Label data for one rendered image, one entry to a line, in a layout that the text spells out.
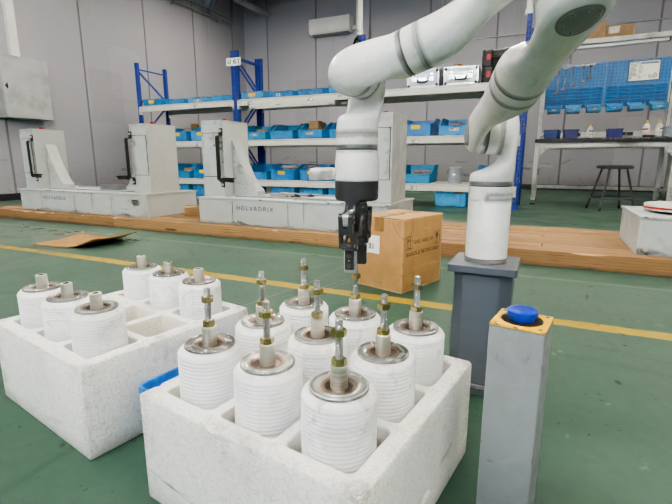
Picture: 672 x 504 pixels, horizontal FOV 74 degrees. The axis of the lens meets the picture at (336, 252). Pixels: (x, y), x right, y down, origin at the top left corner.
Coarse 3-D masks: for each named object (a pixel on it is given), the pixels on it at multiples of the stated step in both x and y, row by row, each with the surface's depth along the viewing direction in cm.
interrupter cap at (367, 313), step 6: (348, 306) 84; (336, 312) 81; (342, 312) 81; (348, 312) 82; (366, 312) 81; (372, 312) 81; (348, 318) 78; (354, 318) 78; (360, 318) 78; (366, 318) 78; (372, 318) 79
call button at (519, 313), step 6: (510, 306) 61; (516, 306) 61; (522, 306) 61; (528, 306) 61; (510, 312) 60; (516, 312) 59; (522, 312) 59; (528, 312) 59; (534, 312) 59; (510, 318) 60; (516, 318) 59; (522, 318) 58; (528, 318) 58; (534, 318) 58
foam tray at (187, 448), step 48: (144, 432) 68; (192, 432) 61; (240, 432) 58; (288, 432) 58; (384, 432) 59; (432, 432) 64; (192, 480) 63; (240, 480) 57; (288, 480) 52; (336, 480) 49; (384, 480) 51; (432, 480) 66
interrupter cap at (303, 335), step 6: (300, 330) 73; (306, 330) 73; (324, 330) 73; (330, 330) 72; (294, 336) 70; (300, 336) 70; (306, 336) 70; (324, 336) 71; (330, 336) 70; (300, 342) 68; (306, 342) 68; (312, 342) 68; (318, 342) 68; (324, 342) 68; (330, 342) 68
